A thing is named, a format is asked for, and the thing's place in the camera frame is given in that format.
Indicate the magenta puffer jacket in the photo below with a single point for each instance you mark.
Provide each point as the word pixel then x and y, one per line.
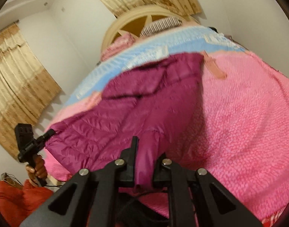
pixel 125 113

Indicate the dark bedside item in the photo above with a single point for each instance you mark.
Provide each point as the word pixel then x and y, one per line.
pixel 213 29

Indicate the person's left hand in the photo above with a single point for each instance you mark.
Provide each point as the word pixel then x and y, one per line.
pixel 41 166

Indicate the striped pillow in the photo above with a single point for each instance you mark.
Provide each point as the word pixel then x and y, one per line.
pixel 158 26

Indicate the bed with pink-blue bedspread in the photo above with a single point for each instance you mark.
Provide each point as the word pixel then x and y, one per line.
pixel 241 123

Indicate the folded pink floral quilt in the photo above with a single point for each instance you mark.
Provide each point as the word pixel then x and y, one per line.
pixel 118 45

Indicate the red cloth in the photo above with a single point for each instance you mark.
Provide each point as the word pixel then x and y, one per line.
pixel 14 201

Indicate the beige side curtain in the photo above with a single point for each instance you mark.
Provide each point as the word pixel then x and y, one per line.
pixel 19 80

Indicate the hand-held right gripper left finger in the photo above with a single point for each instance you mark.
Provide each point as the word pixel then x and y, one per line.
pixel 130 156

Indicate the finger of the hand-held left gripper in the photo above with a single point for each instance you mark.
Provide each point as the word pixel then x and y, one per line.
pixel 47 136

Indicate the cream bed headboard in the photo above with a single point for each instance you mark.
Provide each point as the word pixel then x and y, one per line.
pixel 132 16

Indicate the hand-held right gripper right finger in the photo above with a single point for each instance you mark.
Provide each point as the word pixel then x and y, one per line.
pixel 159 167

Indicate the red plaid bed sheet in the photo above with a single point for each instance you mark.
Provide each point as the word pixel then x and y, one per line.
pixel 268 221

